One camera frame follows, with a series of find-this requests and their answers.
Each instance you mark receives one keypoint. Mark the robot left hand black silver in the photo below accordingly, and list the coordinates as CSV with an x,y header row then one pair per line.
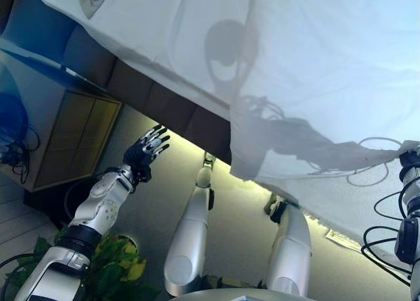
x,y
141,156

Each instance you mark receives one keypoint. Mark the robot right hand black silver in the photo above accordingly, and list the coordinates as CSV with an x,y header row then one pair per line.
x,y
410,158

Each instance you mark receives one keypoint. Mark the white duvet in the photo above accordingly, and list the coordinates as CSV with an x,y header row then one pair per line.
x,y
328,68

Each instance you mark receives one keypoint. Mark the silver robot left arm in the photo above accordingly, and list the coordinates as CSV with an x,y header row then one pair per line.
x,y
95,209

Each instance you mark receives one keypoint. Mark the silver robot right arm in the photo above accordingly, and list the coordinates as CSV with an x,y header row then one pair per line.
x,y
411,215

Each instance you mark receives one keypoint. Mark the glass top wooden nightstand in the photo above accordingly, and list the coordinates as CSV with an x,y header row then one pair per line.
x,y
75,133

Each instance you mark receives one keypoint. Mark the silver robot left leg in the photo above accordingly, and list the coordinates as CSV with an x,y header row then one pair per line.
x,y
192,235

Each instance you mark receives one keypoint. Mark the silver robot leg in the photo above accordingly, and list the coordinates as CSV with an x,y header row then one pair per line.
x,y
192,235
292,248

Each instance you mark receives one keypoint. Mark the green yellow potted plant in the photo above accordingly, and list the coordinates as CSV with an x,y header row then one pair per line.
x,y
111,274

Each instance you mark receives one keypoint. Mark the white fitted sheet mattress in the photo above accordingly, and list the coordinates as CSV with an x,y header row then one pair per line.
x,y
164,35

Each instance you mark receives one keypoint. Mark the silver robot right leg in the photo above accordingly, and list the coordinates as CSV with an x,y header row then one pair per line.
x,y
292,248

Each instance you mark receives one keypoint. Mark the grey robot torso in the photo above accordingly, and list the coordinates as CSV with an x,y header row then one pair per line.
x,y
246,296

